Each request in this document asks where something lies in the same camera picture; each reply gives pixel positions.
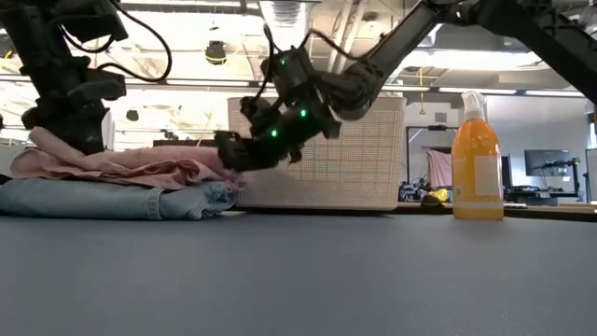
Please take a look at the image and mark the light blue denim jeans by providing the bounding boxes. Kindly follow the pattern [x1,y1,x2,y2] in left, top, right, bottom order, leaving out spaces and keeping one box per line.
[0,178,238,221]

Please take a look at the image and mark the dark blue bag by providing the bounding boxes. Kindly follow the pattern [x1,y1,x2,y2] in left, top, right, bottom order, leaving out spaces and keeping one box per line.
[398,178,431,203]

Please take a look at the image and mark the white perforated laundry bin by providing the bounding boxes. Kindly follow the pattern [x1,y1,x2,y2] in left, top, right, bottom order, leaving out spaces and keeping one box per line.
[227,96,408,211]

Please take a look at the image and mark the orange spray bottle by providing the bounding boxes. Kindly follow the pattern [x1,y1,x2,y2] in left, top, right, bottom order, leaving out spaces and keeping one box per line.
[451,91,507,220]

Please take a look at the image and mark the black ceiling cable reel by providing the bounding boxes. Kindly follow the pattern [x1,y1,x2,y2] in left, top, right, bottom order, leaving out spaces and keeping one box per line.
[204,40,229,65]

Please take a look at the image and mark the pink hanging cloth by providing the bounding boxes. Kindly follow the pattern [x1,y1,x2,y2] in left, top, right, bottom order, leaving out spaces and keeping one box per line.
[426,148,453,190]

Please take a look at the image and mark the pink garment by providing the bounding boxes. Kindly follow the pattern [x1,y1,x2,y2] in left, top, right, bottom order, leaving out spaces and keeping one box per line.
[9,125,247,191]

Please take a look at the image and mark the long ceiling light bar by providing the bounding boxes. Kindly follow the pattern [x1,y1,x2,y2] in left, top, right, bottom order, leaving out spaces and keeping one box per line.
[0,74,597,98]

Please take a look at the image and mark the black metal stand frame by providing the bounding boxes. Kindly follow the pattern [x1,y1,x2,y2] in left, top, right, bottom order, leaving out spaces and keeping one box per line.
[405,124,461,186]

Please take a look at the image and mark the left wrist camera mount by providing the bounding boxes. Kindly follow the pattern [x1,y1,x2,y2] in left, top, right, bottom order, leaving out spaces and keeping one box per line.
[60,0,130,44]

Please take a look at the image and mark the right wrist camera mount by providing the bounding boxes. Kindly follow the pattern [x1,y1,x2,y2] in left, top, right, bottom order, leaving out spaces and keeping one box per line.
[240,95,282,136]

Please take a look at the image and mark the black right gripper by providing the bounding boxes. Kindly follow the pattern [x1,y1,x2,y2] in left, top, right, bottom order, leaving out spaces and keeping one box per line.
[214,98,344,173]

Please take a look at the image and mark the white building column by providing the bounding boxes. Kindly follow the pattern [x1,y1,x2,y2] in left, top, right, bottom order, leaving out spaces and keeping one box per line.
[100,109,117,151]

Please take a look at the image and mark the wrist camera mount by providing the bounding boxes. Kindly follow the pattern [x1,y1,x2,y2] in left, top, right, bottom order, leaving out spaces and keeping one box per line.
[240,95,282,136]
[60,0,130,44]

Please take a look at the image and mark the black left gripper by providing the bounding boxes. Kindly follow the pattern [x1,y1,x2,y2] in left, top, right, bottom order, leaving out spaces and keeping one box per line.
[21,55,128,156]

